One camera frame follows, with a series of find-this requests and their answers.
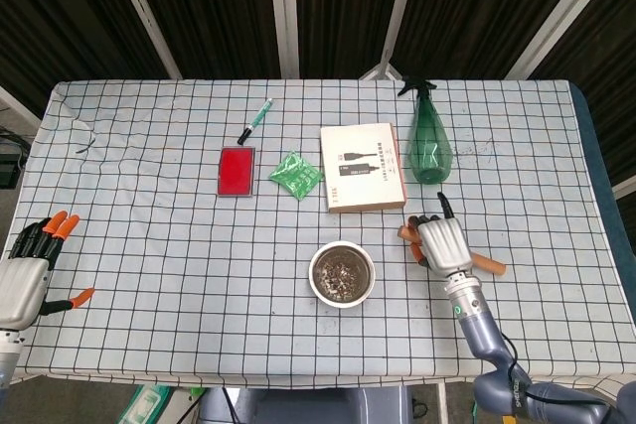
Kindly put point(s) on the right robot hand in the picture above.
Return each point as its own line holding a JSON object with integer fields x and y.
{"x": 444, "y": 245}

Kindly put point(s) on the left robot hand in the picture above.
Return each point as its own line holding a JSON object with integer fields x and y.
{"x": 20, "y": 285}

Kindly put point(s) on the wooden rolling pin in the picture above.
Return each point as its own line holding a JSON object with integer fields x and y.
{"x": 489, "y": 265}

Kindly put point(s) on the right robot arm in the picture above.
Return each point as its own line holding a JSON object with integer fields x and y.
{"x": 477, "y": 329}

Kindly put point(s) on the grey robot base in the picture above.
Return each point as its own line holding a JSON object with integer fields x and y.
{"x": 308, "y": 409}

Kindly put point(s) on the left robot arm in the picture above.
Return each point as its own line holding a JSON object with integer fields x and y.
{"x": 7, "y": 354}

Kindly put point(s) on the stainless steel bowl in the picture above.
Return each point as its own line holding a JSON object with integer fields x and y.
{"x": 314, "y": 275}

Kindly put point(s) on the green plastic spray bottle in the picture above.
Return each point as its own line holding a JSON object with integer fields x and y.
{"x": 429, "y": 146}

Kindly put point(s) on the dark crushed seed mix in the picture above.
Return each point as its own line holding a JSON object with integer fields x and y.
{"x": 343, "y": 277}

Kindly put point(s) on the white and kraft cardboard box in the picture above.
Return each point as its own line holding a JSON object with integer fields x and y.
{"x": 358, "y": 166}

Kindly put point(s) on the black equipment box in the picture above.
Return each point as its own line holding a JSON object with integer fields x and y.
{"x": 10, "y": 166}

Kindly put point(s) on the checked light blue tablecloth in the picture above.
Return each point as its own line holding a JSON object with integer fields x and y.
{"x": 149, "y": 245}

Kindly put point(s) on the green foil packet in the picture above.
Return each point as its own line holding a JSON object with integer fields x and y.
{"x": 295, "y": 176}

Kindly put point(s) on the red ink pad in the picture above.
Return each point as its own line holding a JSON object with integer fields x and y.
{"x": 237, "y": 172}

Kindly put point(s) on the green marker pen black cap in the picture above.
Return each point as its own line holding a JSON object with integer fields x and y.
{"x": 256, "y": 121}

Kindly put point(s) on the white frame post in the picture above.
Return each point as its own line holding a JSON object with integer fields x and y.
{"x": 149, "y": 22}
{"x": 15, "y": 101}
{"x": 626, "y": 188}
{"x": 400, "y": 12}
{"x": 561, "y": 12}
{"x": 284, "y": 12}

